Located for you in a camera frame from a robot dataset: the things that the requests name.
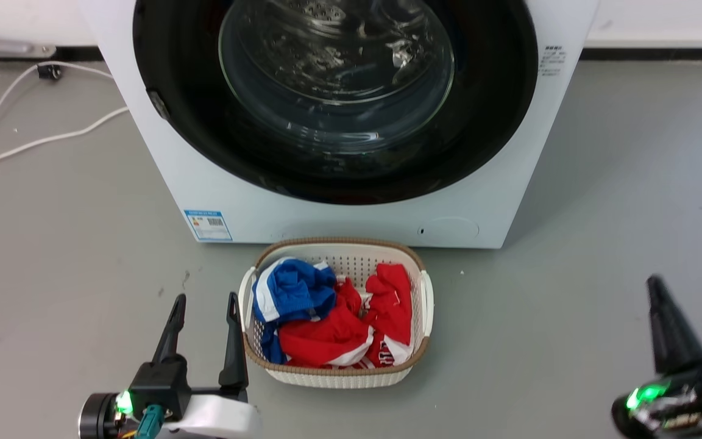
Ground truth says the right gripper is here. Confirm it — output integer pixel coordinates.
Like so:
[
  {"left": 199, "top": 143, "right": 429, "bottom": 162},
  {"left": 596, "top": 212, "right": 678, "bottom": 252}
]
[{"left": 611, "top": 274, "right": 702, "bottom": 439}]

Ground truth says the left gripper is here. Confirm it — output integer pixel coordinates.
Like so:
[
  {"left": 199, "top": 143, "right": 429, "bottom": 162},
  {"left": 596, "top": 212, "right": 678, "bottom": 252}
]
[{"left": 79, "top": 291, "right": 261, "bottom": 439}]

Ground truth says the white front-load washing machine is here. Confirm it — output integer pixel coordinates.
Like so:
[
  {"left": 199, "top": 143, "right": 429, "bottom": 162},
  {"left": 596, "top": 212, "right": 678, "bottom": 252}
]
[{"left": 79, "top": 0, "right": 600, "bottom": 249}]

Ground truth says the round black glass washer door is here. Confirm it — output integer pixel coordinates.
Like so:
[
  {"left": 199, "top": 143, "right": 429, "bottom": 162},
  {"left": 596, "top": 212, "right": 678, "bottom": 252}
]
[{"left": 133, "top": 0, "right": 539, "bottom": 205}]

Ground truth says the blue and white garment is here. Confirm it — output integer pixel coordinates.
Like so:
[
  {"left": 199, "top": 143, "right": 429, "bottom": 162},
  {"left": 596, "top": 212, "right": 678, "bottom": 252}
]
[{"left": 252, "top": 257, "right": 338, "bottom": 365}]

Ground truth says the blue energy label sticker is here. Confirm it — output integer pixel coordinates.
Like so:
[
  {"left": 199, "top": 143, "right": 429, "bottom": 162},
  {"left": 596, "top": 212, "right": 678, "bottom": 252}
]
[{"left": 183, "top": 210, "right": 233, "bottom": 243}]

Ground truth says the red garment with white trim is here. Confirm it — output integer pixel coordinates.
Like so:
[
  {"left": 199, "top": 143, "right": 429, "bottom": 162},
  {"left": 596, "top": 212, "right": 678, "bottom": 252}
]
[{"left": 277, "top": 277, "right": 374, "bottom": 369}]

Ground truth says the white plastic laundry basket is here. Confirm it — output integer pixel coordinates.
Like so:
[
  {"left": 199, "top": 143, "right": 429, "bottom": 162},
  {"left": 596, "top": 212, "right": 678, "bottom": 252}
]
[{"left": 238, "top": 237, "right": 434, "bottom": 389}]

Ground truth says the red garment with white print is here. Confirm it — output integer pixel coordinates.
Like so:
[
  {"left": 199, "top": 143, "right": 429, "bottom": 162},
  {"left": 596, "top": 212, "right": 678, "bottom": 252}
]
[{"left": 360, "top": 263, "right": 415, "bottom": 369}]

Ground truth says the small text label sticker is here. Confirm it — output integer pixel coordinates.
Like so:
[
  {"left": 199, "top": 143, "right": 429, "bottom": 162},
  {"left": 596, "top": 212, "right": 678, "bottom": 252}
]
[{"left": 539, "top": 45, "right": 567, "bottom": 77}]

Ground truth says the teal cable connector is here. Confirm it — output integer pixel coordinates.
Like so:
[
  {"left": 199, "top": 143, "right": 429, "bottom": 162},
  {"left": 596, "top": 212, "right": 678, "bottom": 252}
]
[{"left": 134, "top": 405, "right": 165, "bottom": 439}]

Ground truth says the long white power cable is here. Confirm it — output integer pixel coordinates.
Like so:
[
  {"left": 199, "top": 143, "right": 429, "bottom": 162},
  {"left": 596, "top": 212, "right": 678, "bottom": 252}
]
[{"left": 0, "top": 106, "right": 130, "bottom": 173}]

